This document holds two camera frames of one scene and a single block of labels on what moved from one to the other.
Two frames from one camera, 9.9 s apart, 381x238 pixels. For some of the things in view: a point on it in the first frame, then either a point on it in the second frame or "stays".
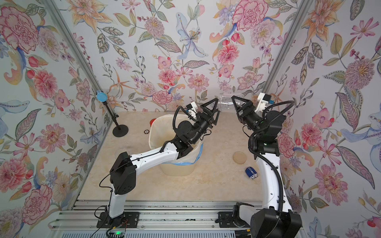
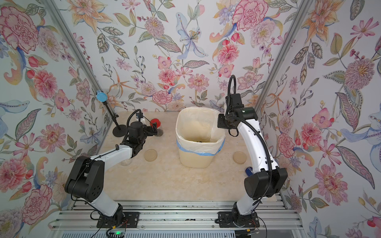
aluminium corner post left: x=82 y=54 stays
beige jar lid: x=239 y=157 stays
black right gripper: x=249 y=113 → x=222 y=125
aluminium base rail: x=154 y=214 stays
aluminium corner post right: x=286 y=46 stays
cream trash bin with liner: x=161 y=130 → x=198 y=137
